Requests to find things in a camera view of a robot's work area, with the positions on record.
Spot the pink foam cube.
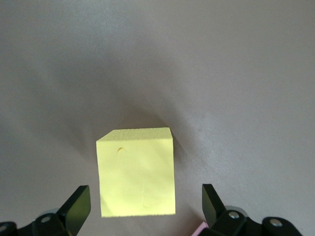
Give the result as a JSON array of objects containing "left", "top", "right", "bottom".
[{"left": 192, "top": 220, "right": 210, "bottom": 236}]

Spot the yellow foam cube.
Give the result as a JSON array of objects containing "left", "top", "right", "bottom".
[{"left": 95, "top": 127, "right": 177, "bottom": 218}]

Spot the large table mat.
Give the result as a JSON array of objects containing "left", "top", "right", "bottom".
[{"left": 0, "top": 0, "right": 315, "bottom": 236}]

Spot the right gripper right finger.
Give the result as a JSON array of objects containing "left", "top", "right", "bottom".
[{"left": 202, "top": 183, "right": 305, "bottom": 236}]

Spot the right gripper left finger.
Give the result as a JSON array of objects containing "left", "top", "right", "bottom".
[{"left": 0, "top": 185, "right": 91, "bottom": 236}]

